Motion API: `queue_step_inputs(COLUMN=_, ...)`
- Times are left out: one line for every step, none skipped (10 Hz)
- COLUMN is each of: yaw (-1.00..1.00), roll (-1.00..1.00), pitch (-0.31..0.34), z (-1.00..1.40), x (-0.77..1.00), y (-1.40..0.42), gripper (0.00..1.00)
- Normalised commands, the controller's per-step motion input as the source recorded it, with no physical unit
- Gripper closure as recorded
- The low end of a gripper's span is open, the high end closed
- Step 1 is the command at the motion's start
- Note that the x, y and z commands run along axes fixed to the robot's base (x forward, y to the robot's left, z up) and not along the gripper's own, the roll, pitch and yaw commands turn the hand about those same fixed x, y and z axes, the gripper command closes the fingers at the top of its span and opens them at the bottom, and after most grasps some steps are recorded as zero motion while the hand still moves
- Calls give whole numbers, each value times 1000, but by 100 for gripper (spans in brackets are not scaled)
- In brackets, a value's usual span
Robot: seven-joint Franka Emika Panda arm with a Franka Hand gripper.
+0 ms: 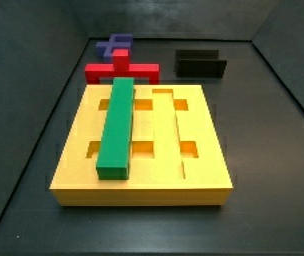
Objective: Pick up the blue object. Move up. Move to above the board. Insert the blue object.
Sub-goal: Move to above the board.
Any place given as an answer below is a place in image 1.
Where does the yellow slotted board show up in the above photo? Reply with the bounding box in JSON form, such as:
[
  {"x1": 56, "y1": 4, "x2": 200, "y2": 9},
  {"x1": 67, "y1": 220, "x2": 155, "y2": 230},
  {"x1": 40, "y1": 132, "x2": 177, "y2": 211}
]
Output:
[{"x1": 50, "y1": 85, "x2": 232, "y2": 206}]

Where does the red cross-shaped block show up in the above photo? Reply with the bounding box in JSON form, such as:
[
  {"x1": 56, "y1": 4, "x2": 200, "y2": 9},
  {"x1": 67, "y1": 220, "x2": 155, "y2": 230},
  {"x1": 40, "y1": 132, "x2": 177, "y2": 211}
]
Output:
[{"x1": 84, "y1": 49, "x2": 160, "y2": 84}]

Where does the purple cross-shaped block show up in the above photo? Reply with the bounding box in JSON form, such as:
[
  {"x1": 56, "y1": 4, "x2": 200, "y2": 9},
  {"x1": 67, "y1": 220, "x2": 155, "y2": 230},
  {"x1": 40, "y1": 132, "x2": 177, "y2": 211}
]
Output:
[{"x1": 96, "y1": 34, "x2": 133, "y2": 63}]

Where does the green long bar block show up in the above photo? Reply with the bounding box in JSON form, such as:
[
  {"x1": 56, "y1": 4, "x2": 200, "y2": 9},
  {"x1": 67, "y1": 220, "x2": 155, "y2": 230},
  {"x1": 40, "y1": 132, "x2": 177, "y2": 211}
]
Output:
[{"x1": 96, "y1": 78, "x2": 135, "y2": 180}]

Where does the black stepped block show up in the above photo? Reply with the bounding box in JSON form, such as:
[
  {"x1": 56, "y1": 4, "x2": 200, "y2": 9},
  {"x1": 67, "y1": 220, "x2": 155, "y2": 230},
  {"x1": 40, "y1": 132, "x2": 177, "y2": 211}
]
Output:
[{"x1": 175, "y1": 49, "x2": 227, "y2": 78}]

